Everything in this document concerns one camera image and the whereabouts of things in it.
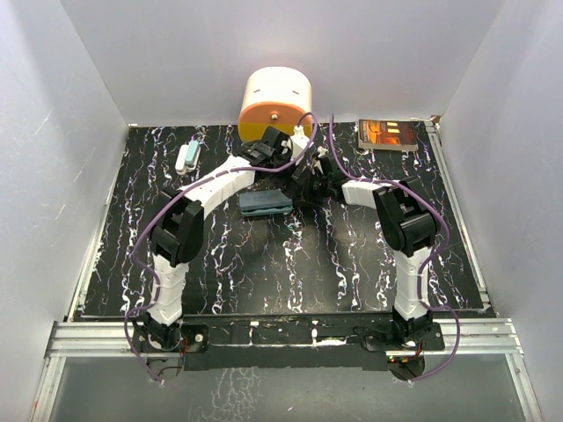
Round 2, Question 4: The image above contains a blue-grey glasses case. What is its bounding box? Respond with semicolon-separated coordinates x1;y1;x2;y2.
238;189;293;217

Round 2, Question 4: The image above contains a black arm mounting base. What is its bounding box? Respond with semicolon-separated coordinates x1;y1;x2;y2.
128;313;445;381

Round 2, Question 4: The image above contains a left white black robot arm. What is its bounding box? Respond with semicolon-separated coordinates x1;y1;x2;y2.
137;126;309;351

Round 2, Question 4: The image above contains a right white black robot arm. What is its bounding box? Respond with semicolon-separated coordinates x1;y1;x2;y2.
288;155;450;349

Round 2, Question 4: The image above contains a round three-drawer cabinet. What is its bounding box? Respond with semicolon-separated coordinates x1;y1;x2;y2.
238;67;312;142

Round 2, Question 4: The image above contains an orange brown book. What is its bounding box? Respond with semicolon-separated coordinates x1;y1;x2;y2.
358;120;418;152

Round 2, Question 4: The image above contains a white teal small case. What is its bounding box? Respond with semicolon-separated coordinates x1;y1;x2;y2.
175;141;201;175

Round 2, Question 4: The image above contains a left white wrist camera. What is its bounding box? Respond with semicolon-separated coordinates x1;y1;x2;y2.
289;126;311;165

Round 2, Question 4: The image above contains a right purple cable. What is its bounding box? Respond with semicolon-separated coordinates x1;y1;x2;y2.
328;114;462;389

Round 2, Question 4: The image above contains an aluminium frame rail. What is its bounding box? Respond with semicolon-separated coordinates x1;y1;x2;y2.
45;318;543;421

